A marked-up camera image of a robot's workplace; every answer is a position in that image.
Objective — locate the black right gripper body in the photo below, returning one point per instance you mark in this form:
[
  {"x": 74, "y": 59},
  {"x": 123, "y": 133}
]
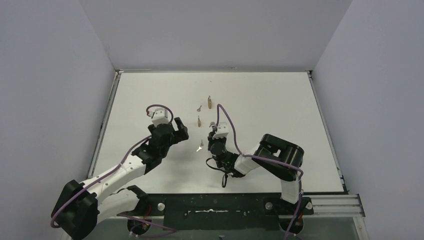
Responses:
[{"x": 211, "y": 140}]

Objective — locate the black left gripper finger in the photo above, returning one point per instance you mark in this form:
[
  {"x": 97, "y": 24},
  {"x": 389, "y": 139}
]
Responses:
[
  {"x": 173, "y": 136},
  {"x": 182, "y": 130}
]

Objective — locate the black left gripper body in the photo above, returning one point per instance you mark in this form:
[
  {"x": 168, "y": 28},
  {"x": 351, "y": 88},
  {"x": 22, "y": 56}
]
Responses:
[{"x": 173, "y": 133}]

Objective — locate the large brass padlock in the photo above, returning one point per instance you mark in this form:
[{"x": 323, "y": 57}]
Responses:
[{"x": 209, "y": 102}]

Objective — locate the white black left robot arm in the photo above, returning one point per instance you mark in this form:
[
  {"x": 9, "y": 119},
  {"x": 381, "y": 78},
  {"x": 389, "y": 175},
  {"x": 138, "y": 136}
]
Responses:
[{"x": 80, "y": 208}]

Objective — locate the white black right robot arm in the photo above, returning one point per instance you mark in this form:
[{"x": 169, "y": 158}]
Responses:
[{"x": 281, "y": 158}]

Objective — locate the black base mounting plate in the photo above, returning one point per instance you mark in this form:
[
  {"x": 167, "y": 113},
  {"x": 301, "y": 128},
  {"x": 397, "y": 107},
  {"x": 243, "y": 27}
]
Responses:
[{"x": 227, "y": 211}]

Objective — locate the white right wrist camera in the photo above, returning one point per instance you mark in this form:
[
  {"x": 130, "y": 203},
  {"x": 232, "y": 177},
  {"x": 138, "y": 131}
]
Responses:
[{"x": 221, "y": 130}]

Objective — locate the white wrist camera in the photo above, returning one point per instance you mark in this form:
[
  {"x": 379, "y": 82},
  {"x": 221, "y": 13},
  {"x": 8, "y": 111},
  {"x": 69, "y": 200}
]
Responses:
[
  {"x": 221, "y": 130},
  {"x": 159, "y": 116}
]

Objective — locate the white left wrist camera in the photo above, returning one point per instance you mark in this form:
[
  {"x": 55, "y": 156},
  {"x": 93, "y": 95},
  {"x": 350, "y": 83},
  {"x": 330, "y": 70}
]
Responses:
[{"x": 159, "y": 116}]

